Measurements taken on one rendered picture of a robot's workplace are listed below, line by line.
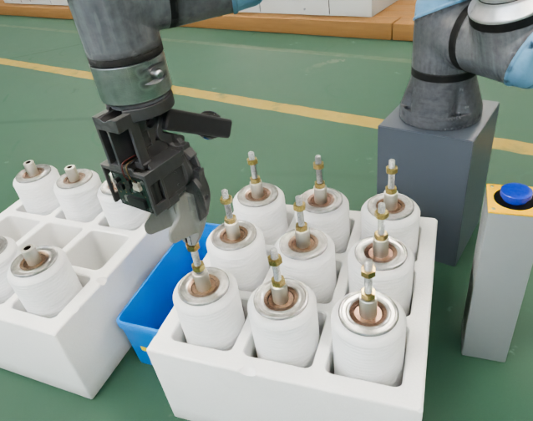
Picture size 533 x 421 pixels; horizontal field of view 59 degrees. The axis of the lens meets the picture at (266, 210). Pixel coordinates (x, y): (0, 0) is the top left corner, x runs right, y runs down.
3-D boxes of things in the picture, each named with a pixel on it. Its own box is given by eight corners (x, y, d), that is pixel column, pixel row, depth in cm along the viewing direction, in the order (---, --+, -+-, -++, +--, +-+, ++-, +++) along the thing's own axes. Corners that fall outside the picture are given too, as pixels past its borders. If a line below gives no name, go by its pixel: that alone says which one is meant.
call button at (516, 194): (497, 192, 67) (500, 180, 66) (529, 195, 66) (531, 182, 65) (499, 208, 64) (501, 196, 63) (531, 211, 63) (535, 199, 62)
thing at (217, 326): (262, 347, 80) (247, 270, 69) (239, 396, 73) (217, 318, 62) (214, 334, 84) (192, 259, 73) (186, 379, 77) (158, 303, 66)
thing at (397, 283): (342, 319, 83) (338, 240, 72) (393, 306, 84) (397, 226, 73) (362, 363, 75) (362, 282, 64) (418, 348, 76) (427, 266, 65)
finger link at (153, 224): (147, 255, 61) (128, 198, 56) (177, 230, 65) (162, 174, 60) (164, 263, 60) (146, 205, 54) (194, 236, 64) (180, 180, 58)
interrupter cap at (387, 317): (348, 287, 64) (348, 284, 64) (404, 301, 61) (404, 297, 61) (330, 328, 59) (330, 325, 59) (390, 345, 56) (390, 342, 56)
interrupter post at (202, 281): (215, 283, 68) (210, 266, 66) (207, 295, 67) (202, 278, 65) (200, 280, 69) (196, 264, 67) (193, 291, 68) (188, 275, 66)
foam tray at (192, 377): (252, 262, 108) (240, 199, 98) (429, 287, 95) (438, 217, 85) (174, 417, 79) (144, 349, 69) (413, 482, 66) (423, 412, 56)
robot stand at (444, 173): (405, 202, 120) (412, 90, 102) (479, 220, 110) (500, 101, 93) (375, 242, 108) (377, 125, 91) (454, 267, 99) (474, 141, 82)
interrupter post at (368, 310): (361, 306, 61) (361, 287, 60) (379, 310, 60) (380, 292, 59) (356, 319, 60) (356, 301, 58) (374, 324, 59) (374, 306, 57)
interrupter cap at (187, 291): (238, 275, 69) (237, 271, 69) (215, 312, 64) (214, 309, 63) (195, 266, 72) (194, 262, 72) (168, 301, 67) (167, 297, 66)
